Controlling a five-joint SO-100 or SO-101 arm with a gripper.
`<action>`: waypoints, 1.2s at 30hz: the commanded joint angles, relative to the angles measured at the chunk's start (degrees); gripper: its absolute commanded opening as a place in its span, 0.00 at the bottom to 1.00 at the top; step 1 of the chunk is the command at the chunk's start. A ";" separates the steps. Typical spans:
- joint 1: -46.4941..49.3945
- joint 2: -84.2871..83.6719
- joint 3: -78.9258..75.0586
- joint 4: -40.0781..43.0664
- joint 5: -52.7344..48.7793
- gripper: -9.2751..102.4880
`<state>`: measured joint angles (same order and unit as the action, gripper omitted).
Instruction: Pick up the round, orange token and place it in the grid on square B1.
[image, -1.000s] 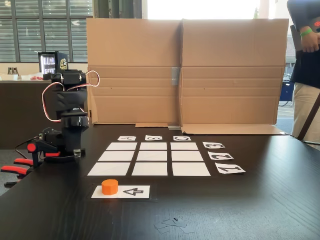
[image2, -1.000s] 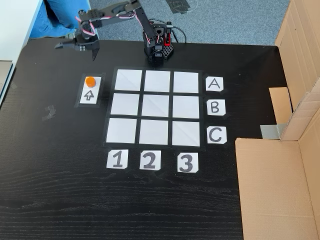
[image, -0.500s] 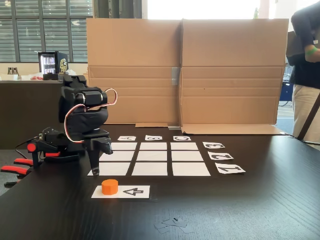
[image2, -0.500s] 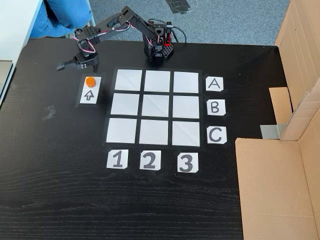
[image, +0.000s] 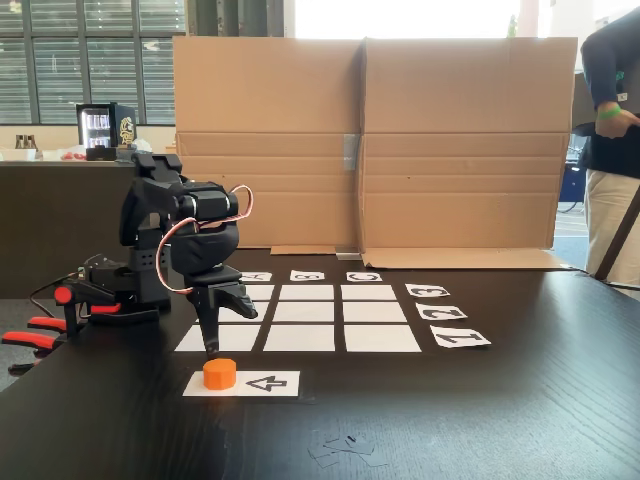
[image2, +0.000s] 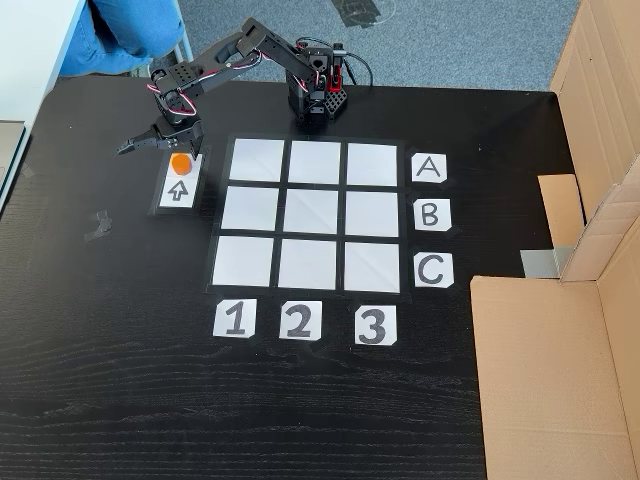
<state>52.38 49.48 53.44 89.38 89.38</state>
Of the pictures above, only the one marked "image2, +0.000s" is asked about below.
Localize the white paper grid black tape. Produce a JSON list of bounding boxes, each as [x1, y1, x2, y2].
[[202, 132, 412, 301]]

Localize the white arrow paper sheet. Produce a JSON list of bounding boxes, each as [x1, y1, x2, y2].
[[157, 154, 205, 211]]

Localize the white furniture leg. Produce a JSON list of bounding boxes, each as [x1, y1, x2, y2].
[[172, 37, 196, 65]]

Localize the crumpled tape scraps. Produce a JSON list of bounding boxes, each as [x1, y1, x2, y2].
[[82, 209, 114, 244]]

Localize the person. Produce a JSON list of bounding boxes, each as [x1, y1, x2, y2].
[[58, 0, 187, 77]]

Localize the white desk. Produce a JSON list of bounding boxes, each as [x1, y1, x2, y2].
[[0, 0, 91, 211]]

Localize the red black clamp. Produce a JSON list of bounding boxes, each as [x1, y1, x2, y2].
[[325, 42, 347, 97]]

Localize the paper sheet number 1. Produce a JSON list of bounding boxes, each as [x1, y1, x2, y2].
[[212, 298, 258, 340]]

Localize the paper sheet number 2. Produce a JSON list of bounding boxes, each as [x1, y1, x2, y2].
[[278, 300, 324, 342]]

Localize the black floor tape patch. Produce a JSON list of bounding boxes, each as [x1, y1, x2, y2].
[[332, 0, 396, 29]]

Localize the paper sheet letter A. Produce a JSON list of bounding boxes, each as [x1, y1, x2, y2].
[[411, 153, 448, 185]]

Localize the paper sheet letter B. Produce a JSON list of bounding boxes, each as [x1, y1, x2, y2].
[[413, 198, 453, 232]]

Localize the paper sheet number 3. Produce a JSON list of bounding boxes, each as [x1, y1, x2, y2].
[[354, 305, 399, 346]]

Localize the paper sheet letter C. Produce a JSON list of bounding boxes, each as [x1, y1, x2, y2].
[[414, 253, 455, 289]]

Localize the brown cardboard box panel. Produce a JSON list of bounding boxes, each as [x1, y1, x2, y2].
[[537, 0, 640, 250], [469, 154, 640, 480]]

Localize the black power cable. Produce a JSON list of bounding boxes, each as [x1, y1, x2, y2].
[[343, 50, 376, 88]]

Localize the grey duct tape strip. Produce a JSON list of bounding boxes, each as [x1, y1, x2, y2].
[[519, 245, 575, 281]]

